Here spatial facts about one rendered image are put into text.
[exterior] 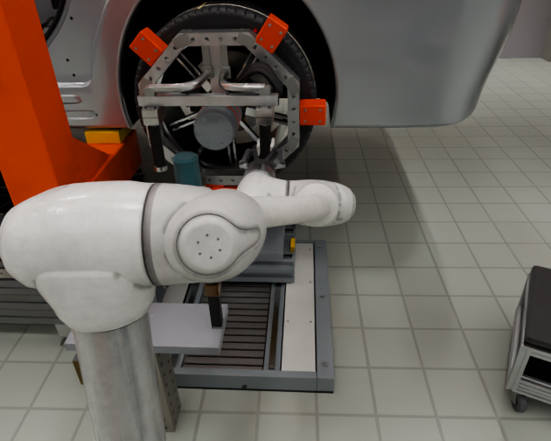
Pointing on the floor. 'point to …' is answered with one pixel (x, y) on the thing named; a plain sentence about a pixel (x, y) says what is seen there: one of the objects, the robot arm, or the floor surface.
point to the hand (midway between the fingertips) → (265, 146)
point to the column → (168, 391)
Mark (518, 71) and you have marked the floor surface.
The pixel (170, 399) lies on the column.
